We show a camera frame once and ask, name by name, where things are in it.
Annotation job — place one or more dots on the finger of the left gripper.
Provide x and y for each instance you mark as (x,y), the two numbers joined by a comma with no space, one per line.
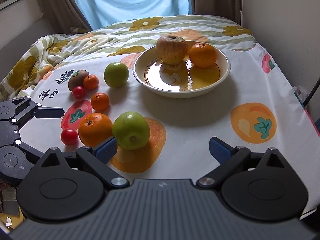
(40,111)
(28,155)

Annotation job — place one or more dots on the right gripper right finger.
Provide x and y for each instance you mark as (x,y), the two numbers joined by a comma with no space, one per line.
(259,186)

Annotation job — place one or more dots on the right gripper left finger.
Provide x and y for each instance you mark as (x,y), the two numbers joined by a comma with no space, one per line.
(53,191)

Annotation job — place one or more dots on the red cherry tomato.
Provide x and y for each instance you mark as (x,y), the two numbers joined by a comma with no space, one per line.
(78,92)
(69,137)

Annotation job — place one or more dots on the brown kiwi with sticker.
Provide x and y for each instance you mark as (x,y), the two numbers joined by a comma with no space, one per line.
(77,79)

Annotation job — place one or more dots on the small mandarin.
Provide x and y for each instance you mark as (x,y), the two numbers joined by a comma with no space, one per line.
(91,82)
(100,102)

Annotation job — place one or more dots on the large orange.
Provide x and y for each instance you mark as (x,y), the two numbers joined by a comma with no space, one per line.
(203,55)
(94,129)

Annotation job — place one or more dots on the small green apple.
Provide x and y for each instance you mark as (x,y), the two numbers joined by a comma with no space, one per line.
(116,74)

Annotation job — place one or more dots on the large green apple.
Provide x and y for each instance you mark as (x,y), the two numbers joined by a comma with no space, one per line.
(131,131)

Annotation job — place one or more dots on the floral striped duvet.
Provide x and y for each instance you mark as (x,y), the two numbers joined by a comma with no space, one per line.
(53,51)

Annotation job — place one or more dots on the white plastic bag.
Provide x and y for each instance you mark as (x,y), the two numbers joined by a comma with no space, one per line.
(301,94)

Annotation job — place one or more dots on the brown left curtain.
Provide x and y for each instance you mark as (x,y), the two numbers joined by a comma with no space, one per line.
(63,15)

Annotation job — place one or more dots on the white fruit print tablecloth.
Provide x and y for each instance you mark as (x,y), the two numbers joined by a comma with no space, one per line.
(255,106)

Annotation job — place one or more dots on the cream ceramic fruit bowl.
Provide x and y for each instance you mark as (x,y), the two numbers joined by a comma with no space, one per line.
(183,80)

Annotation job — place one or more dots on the large orange in bowl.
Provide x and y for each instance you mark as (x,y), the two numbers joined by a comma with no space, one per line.
(203,55)

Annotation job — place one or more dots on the reddish yellow apple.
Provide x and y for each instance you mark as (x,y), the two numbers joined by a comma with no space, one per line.
(171,49)

